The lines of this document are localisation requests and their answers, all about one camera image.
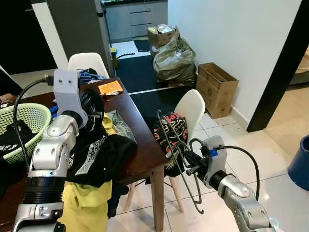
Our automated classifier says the black shirt white graphic print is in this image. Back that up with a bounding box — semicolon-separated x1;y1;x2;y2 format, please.
65;128;138;188

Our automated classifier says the orange packet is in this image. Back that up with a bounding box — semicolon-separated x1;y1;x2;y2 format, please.
98;81;124;96

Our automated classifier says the black red printed garment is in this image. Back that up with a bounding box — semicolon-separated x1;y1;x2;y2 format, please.
154;112;189;177

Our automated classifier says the grey green underwear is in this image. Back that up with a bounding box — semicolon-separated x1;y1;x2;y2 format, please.
109;110;136;141

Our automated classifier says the white chair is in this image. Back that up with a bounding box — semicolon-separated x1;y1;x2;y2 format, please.
123;89;206;213
68;52;111;80

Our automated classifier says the yellow green bottle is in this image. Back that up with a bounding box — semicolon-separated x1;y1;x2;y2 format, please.
110;47;118;69

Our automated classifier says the dark floor mat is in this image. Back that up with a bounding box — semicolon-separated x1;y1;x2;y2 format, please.
115;52;198;119

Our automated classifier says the green plastic basket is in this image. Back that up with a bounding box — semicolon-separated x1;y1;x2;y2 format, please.
0;103;52;165

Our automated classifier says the open cardboard box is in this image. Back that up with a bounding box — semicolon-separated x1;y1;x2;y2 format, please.
196;63;239;119

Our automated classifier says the black crumpled cloth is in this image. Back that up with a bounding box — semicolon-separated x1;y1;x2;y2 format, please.
0;121;27;154

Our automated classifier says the filled cardboard box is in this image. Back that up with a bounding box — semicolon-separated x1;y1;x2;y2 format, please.
147;24;180;49

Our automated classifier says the grey green plastic bag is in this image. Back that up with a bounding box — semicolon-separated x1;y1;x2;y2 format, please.
154;35;197;84

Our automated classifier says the grey drawer cabinet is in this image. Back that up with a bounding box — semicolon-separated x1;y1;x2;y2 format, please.
104;0;169;42

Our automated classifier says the yellow garment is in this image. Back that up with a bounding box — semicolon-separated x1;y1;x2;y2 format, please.
58;114;119;232

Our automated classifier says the blue bin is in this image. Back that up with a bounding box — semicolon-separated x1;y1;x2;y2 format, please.
288;136;309;191

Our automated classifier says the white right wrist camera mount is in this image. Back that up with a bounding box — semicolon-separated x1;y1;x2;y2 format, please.
200;135;227;187

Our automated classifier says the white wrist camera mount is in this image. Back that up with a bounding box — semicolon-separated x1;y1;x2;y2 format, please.
200;135;227;187
53;69;88;129

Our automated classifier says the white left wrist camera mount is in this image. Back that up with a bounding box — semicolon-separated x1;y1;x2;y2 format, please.
53;69;88;129

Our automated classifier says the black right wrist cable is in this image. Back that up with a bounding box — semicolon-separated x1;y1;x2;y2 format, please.
212;145;261;201

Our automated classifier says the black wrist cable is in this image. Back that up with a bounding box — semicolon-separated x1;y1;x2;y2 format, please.
12;77;55;170
212;145;261;201

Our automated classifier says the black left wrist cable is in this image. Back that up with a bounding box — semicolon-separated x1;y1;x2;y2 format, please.
12;77;55;170

